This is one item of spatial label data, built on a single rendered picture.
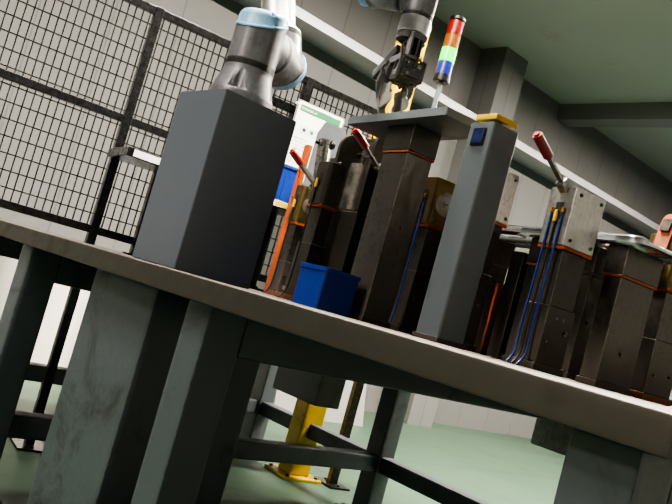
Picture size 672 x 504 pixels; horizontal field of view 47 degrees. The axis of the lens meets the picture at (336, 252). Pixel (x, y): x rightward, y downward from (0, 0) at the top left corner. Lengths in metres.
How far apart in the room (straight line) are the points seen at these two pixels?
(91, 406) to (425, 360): 0.98
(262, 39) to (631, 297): 0.97
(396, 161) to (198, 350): 0.67
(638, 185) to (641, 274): 7.38
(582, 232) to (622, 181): 7.19
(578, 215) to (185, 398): 0.81
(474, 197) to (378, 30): 4.52
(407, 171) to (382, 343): 0.81
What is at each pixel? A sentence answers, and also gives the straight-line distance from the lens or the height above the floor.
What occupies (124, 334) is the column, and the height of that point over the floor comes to 0.54.
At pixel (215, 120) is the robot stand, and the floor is 1.03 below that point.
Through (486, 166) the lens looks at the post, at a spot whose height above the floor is 1.05.
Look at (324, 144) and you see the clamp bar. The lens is 2.46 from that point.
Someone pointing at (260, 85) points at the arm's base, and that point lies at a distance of 1.80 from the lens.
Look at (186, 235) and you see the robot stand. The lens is 1.67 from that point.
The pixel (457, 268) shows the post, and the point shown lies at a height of 0.85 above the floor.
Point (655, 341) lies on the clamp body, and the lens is 1.82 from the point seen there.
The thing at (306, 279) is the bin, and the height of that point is 0.75.
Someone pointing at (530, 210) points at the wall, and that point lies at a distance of 7.46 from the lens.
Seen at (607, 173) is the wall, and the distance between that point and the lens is 8.51.
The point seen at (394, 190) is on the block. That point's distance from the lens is 1.72.
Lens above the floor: 0.71
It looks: 4 degrees up
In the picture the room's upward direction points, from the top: 16 degrees clockwise
